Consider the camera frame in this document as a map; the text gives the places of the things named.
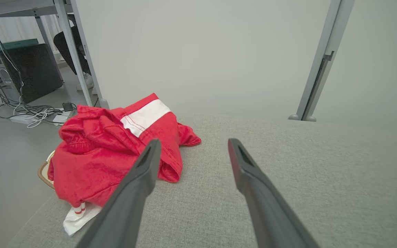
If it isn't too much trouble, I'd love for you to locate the tangled cable bundle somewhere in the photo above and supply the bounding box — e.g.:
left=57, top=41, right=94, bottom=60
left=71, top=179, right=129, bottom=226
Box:
left=0, top=52, right=78, bottom=128

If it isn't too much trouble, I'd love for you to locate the teal flat box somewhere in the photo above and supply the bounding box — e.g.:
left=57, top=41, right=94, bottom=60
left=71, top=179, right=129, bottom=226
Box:
left=0, top=39, right=39, bottom=54

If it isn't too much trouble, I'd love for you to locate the white sneaker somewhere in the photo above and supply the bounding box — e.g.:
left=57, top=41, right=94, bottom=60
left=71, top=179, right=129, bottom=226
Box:
left=76, top=72, right=98, bottom=96

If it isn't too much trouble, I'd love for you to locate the dark monitor with cables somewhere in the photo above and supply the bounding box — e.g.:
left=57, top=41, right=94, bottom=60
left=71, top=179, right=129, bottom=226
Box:
left=69, top=0, right=110, bottom=110

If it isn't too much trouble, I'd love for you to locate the black computer tower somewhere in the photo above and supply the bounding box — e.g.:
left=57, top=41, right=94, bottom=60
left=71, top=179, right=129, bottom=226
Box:
left=0, top=43, right=63, bottom=104

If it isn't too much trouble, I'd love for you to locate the grey metal desk frame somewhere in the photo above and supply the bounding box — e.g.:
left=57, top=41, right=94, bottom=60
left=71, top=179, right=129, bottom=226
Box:
left=0, top=0, right=94, bottom=107

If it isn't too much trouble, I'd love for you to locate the red garment with white band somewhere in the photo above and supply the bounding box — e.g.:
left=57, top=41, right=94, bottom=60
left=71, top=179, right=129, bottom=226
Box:
left=76, top=93, right=202, bottom=183

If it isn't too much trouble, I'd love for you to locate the grey partition joining post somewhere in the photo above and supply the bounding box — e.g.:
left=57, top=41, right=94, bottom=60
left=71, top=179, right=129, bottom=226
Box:
left=288, top=0, right=356, bottom=122

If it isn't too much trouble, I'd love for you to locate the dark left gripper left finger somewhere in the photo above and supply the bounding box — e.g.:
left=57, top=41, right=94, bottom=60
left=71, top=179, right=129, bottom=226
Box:
left=75, top=138, right=162, bottom=248

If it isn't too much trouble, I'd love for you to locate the white power strip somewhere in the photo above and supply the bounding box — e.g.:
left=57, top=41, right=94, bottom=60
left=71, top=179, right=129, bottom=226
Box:
left=10, top=112, right=70, bottom=125

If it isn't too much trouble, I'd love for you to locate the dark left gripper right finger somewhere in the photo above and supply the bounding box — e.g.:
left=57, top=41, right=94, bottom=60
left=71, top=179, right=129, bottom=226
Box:
left=228, top=138, right=320, bottom=248

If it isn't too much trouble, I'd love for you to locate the red shirt with white sleeves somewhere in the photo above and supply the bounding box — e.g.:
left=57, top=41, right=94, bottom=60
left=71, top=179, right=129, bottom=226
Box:
left=48, top=117, right=144, bottom=237

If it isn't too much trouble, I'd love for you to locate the beige rimmed object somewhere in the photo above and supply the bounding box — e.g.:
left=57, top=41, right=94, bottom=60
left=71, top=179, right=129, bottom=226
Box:
left=38, top=151, right=56, bottom=190

